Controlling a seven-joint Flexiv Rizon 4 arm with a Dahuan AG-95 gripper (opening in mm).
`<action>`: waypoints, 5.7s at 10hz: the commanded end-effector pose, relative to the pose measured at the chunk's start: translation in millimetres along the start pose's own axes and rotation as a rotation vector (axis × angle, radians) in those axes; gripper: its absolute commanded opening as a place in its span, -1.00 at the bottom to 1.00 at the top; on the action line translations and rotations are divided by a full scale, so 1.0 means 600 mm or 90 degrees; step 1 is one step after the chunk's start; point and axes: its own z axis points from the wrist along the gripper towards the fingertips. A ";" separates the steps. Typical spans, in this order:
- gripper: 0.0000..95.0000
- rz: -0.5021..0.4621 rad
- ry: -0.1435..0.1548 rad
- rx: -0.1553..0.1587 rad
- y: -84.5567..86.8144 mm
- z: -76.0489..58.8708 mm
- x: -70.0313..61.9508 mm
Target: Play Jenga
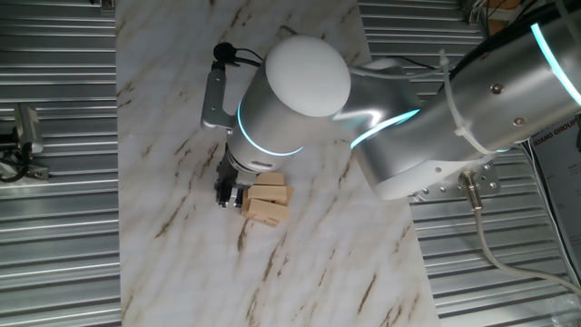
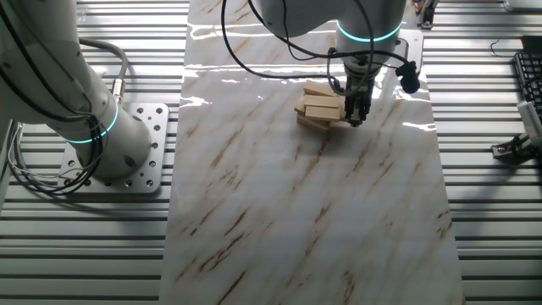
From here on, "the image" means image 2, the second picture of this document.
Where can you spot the marble pattern table mat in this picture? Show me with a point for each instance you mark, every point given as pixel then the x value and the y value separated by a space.
pixel 275 212

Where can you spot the light grey device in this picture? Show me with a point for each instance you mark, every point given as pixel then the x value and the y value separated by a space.
pixel 525 4

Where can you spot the stacked wooden Jenga blocks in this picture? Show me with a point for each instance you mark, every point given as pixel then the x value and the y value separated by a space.
pixel 311 123

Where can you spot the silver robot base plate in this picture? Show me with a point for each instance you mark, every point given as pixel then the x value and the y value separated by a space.
pixel 157 127

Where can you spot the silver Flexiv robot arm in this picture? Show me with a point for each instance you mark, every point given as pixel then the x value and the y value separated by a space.
pixel 106 135

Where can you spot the black box device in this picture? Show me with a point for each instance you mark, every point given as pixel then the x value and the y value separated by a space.
pixel 532 43

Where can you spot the black keyboard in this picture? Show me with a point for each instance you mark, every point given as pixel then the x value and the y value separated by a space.
pixel 531 68

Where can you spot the black clamp stand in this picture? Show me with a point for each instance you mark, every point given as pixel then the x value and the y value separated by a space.
pixel 427 17

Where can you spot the protruding wooden Jenga block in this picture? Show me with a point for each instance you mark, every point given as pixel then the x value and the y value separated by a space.
pixel 343 121

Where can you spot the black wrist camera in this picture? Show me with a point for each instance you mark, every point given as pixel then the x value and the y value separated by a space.
pixel 409 82

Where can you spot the metal camera mount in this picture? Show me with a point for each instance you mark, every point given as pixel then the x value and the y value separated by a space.
pixel 501 149

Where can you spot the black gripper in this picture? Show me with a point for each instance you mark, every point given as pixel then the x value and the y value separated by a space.
pixel 359 92

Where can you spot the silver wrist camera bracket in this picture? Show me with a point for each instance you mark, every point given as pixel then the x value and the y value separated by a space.
pixel 415 42

